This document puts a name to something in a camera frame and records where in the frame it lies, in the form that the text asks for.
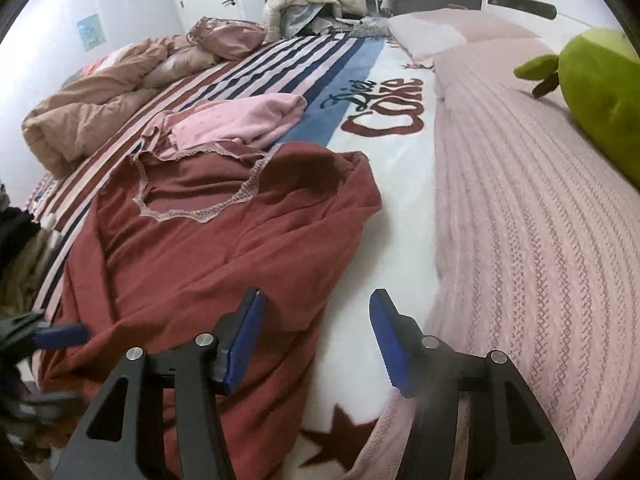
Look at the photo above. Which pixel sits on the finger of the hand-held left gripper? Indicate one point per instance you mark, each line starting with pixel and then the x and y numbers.
pixel 65 336

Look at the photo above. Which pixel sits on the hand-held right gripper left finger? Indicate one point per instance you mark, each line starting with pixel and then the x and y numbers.
pixel 245 345

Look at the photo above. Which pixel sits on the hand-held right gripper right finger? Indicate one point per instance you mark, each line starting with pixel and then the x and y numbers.
pixel 387 340

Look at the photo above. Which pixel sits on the red top with lace collar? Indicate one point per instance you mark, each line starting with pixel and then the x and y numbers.
pixel 200 260

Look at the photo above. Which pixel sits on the pile of dark clothes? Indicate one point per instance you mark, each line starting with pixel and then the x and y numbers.
pixel 20 255

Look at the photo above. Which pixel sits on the striped printed blanket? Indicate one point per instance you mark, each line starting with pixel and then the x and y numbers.
pixel 380 210

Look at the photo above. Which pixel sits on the pink knitted bed cover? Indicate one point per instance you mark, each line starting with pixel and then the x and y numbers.
pixel 525 235

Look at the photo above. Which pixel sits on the pink fleece garment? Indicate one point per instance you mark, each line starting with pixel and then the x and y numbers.
pixel 240 120

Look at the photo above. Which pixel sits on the brown duvet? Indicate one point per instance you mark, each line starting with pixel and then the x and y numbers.
pixel 90 100

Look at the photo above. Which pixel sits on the pale pink pillow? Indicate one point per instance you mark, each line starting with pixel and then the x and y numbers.
pixel 425 35

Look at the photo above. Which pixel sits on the pink handbag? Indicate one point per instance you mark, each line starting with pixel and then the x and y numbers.
pixel 230 37

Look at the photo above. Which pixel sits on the dusty pink pillow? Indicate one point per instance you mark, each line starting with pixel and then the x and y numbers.
pixel 490 25

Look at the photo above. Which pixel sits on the green plush toy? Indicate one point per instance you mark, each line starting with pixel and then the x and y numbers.
pixel 605 80

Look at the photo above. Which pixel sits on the white headboard with dark slot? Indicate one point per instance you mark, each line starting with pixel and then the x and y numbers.
pixel 520 5

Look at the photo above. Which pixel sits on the light blue wall poster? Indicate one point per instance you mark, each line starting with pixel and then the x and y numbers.
pixel 92 31

